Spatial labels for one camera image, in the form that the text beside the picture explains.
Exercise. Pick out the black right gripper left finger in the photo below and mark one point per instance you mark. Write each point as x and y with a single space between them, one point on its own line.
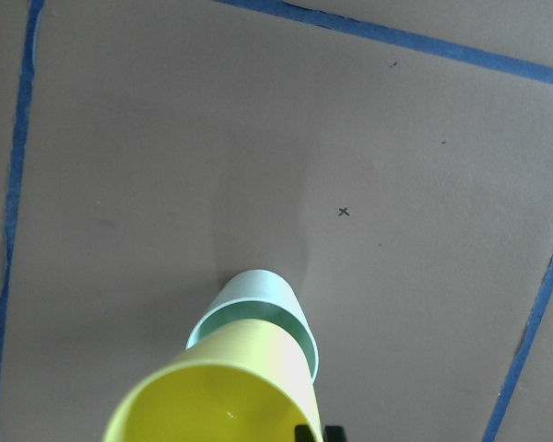
302 433

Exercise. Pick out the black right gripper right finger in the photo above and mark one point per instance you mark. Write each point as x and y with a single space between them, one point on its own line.
334 433

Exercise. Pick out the yellow cup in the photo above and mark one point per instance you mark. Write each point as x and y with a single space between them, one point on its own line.
247 381

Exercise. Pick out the pale green cup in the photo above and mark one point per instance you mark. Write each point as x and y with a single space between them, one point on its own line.
259 295

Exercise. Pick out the crossing blue tape strip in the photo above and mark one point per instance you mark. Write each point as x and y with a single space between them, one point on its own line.
401 38

